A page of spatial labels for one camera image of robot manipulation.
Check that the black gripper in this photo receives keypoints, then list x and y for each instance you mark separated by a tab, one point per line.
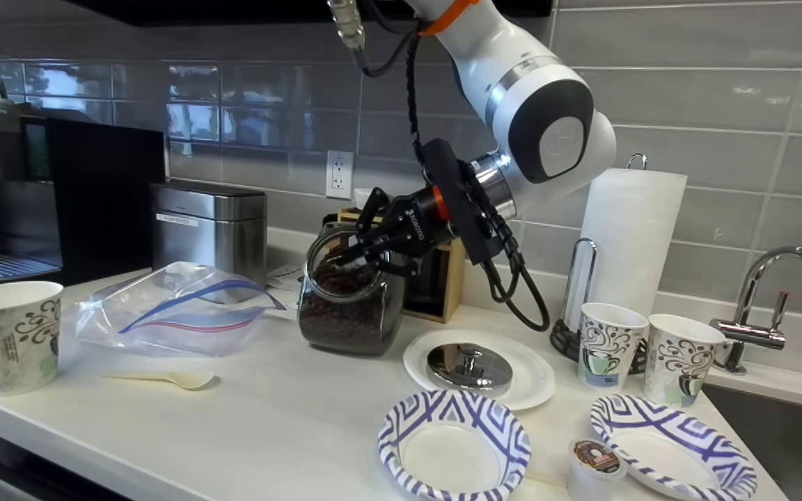
429	224

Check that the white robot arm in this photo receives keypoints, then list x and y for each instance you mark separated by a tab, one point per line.
512	83

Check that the glass jar of coffee beans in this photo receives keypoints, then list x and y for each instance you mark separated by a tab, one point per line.
347	324

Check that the metal jar lid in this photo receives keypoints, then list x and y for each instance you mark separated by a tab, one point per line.
472	364

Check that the white round plate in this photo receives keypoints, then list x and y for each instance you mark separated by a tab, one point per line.
529	371

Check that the cream plastic spoon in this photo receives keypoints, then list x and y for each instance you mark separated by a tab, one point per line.
188	378

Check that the wooden countertop organizer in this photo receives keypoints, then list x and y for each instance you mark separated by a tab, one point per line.
454	287

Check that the stainless steel lidded bin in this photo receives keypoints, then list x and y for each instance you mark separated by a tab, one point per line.
206	231

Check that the clear zip plastic bag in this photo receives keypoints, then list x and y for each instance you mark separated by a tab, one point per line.
178	314

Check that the blue patterned paper bowl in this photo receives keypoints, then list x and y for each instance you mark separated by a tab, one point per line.
458	455
670	445

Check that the patterned paper cup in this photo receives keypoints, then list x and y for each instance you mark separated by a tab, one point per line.
684	363
610	348
11	344

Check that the black countertop appliance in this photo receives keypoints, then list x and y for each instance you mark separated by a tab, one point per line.
96	204

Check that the small white coffee pod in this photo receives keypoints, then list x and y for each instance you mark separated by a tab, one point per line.
596	473

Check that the chrome sink faucet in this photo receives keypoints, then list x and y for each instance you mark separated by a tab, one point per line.
743	328

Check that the kitchen sink basin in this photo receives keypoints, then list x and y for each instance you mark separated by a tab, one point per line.
791	445

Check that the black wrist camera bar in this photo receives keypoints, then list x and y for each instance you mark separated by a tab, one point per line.
459	197

